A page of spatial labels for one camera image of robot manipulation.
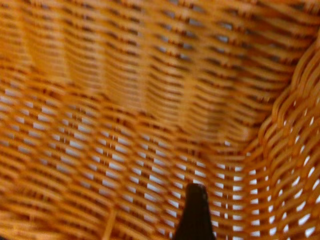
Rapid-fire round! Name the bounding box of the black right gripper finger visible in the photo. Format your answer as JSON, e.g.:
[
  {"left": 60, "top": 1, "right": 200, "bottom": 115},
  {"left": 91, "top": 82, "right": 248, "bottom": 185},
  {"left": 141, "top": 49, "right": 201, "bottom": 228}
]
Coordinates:
[{"left": 172, "top": 183, "right": 216, "bottom": 240}]

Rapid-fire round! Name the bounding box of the orange woven rattan basket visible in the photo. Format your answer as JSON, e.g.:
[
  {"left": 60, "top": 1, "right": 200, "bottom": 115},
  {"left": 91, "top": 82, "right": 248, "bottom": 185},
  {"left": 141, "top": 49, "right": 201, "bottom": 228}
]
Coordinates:
[{"left": 0, "top": 0, "right": 320, "bottom": 240}]

